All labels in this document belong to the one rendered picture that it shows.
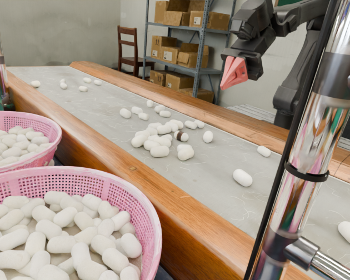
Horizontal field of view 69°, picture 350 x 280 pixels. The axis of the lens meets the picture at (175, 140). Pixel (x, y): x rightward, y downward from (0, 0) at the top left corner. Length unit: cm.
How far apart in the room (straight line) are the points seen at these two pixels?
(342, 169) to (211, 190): 28
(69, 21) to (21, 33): 76
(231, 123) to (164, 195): 38
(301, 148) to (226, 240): 17
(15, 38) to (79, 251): 456
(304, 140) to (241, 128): 50
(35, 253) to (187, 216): 17
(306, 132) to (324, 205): 32
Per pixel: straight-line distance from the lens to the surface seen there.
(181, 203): 34
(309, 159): 17
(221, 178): 46
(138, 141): 52
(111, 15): 523
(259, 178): 49
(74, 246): 32
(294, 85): 92
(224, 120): 70
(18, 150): 54
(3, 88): 89
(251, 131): 66
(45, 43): 487
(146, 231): 33
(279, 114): 95
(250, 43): 68
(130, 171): 40
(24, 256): 33
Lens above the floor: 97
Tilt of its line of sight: 24 degrees down
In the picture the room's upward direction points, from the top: 7 degrees clockwise
